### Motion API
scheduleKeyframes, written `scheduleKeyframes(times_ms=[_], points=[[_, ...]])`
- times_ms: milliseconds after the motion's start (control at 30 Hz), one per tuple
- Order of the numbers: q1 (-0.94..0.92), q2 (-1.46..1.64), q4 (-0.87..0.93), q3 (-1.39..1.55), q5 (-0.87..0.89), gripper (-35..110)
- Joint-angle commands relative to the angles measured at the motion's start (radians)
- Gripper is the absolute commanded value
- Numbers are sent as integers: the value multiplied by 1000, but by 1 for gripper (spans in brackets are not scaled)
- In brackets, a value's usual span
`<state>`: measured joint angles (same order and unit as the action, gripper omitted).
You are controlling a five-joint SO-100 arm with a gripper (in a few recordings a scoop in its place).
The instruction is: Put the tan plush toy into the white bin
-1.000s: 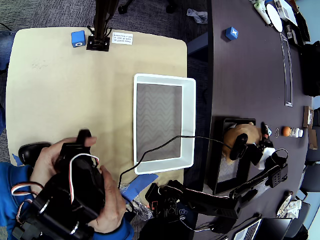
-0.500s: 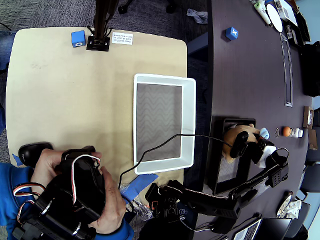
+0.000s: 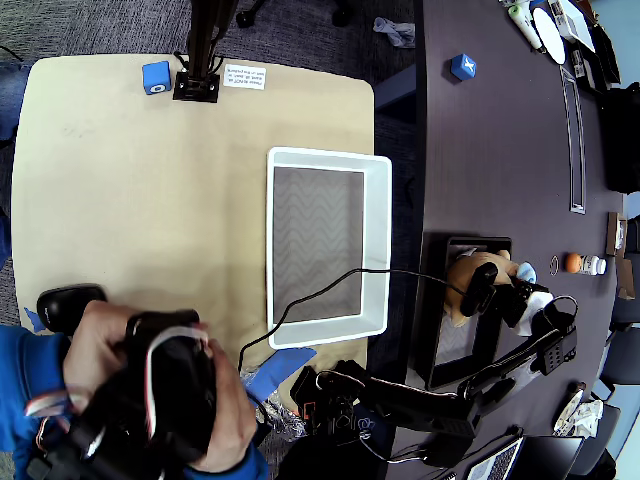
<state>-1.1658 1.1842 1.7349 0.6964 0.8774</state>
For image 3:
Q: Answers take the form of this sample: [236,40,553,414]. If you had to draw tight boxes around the person's right hand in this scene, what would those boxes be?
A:
[184,337,261,474]

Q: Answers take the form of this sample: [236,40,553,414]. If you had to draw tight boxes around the left forearm blue sleeve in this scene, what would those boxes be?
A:
[0,324,74,480]

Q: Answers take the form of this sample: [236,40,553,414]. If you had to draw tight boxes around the white round disc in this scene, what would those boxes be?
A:
[532,7,567,65]

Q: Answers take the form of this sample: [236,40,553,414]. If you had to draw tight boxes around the white paper box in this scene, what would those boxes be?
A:
[547,0,599,54]

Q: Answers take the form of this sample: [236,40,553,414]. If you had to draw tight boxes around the long blue tape strip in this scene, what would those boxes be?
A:
[244,347,319,406]

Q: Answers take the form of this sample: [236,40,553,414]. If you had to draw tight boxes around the black camera stand post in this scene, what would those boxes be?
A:
[172,0,236,104]

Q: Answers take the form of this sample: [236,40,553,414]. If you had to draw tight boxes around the open brown cardboard box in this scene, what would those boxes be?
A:
[604,212,629,256]

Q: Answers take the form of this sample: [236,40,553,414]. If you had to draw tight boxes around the grey cloth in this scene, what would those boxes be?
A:
[372,16,417,50]

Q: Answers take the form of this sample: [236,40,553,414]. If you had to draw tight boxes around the white plastic bin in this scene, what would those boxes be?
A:
[266,146,393,350]

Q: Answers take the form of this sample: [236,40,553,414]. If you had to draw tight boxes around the open laptop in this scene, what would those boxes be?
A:
[464,434,586,480]

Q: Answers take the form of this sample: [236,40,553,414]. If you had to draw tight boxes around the black webcam on gripper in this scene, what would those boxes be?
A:
[459,262,500,317]

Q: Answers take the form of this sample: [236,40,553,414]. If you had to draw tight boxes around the white pill bottle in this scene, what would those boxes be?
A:
[578,254,608,276]

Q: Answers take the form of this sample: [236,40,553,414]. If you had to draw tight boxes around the black leader arm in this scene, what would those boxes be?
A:
[27,309,216,480]

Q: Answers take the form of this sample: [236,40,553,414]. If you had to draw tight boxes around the white tube green cap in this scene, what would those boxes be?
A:
[507,3,546,51]

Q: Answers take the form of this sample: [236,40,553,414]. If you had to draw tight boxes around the black webcam cable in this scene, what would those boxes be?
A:
[237,268,471,374]

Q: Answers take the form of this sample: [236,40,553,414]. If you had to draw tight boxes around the crumpled white tissue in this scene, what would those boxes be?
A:
[573,398,606,440]

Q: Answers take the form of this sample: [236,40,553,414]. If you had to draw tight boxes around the orange plush toy blue ears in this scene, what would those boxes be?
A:
[444,249,539,326]

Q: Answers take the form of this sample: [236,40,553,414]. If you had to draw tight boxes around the silver snack wrapper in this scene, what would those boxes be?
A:
[552,382,589,436]

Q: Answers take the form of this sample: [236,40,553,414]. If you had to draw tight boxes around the black and blue bag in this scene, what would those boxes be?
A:
[597,82,640,194]

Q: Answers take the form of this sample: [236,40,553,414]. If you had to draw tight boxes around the grey office chair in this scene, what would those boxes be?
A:
[597,402,623,451]
[607,292,640,334]
[598,334,640,386]

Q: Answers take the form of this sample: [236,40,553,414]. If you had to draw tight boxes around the small blue tape piece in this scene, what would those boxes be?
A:
[23,306,45,334]

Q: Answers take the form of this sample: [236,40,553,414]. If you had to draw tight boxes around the black flat case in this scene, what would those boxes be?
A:
[574,22,621,91]

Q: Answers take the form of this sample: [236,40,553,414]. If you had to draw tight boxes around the black computer mouse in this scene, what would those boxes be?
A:
[36,283,109,334]

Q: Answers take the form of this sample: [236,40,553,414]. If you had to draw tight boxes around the white printed paper label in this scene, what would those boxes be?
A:
[222,63,268,92]

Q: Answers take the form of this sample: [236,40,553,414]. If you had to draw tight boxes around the grey chevron liner mat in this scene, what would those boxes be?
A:
[433,314,479,369]
[273,167,365,324]

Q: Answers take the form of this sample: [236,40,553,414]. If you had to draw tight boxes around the blue cube with X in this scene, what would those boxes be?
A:
[449,53,478,81]

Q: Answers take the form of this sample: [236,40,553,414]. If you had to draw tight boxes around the person's left hand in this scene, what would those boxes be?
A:
[62,299,134,401]

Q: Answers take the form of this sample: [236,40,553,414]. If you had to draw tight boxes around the right forearm blue sleeve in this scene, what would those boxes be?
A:
[184,439,271,480]

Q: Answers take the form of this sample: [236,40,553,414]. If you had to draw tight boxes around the black rectangular tray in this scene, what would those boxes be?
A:
[409,232,514,391]

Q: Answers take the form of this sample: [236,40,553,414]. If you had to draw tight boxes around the blue cube with O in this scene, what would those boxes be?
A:
[141,60,173,96]

